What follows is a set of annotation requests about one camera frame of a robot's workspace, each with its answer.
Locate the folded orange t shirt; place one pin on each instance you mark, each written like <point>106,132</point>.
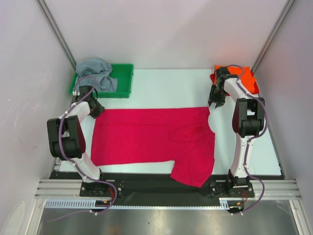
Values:
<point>247,79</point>

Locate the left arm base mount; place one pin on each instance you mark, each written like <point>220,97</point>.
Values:
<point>95,189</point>

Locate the crimson red t shirt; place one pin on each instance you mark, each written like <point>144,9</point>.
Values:
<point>182,135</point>

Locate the white slotted cable duct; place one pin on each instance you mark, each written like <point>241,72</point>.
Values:
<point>100,204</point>

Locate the aluminium frame post right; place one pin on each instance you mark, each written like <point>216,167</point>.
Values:
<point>273,33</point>

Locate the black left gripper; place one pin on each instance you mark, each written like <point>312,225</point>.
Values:
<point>99,110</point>

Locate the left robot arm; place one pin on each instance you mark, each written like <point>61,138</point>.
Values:
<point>67,141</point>

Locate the aluminium frame post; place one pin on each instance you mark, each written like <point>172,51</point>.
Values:
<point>273,33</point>
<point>56,31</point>

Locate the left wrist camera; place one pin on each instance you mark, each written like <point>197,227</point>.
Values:
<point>86,93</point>

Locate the green plastic bin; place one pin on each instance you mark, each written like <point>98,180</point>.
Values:
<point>123,73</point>

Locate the aluminium frame post left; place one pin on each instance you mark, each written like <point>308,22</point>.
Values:
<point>56,31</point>

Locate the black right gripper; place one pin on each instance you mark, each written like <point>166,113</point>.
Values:
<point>216,99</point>

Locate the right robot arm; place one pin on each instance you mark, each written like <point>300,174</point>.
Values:
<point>248,123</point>

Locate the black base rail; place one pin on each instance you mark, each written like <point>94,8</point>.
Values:
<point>153,177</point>

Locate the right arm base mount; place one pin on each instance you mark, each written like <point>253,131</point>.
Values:
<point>222,189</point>

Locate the crumpled grey t shirt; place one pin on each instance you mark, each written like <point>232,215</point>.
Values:
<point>95,71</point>

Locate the aluminium front extrusion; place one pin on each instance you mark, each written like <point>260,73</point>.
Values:
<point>272,189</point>

